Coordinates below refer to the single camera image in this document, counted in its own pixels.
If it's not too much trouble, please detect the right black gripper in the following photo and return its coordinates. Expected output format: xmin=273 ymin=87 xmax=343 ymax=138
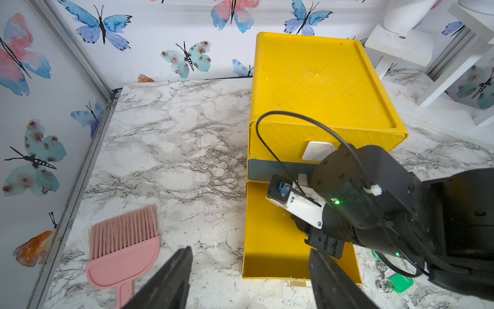
xmin=291 ymin=145 xmax=425 ymax=259

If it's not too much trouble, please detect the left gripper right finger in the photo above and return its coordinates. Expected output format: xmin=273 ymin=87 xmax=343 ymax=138
xmin=308 ymin=249 xmax=378 ymax=309

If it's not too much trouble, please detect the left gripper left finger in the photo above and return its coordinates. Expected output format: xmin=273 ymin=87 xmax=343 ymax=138
xmin=124 ymin=246 xmax=193 ymax=309

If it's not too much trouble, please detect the green tag key bunch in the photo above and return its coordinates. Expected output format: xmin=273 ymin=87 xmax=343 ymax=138
xmin=372 ymin=251 xmax=415 ymax=294

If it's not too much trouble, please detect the yellow bottom drawer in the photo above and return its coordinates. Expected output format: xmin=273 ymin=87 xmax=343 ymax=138
xmin=242 ymin=180 xmax=364 ymax=287

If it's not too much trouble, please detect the teal drawer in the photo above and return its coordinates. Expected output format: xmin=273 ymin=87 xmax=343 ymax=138
xmin=247 ymin=158 xmax=317 ymax=183

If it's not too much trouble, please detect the yellow plastic drawer cabinet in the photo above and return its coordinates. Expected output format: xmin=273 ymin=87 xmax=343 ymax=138
xmin=246 ymin=31 xmax=409 ymax=182

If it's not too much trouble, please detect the white tiered step shelf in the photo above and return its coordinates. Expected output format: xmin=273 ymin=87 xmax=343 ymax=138
xmin=364 ymin=1 xmax=493 ymax=108

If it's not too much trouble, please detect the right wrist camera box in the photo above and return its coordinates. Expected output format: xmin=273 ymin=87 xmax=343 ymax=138
xmin=266 ymin=175 xmax=326 ymax=229

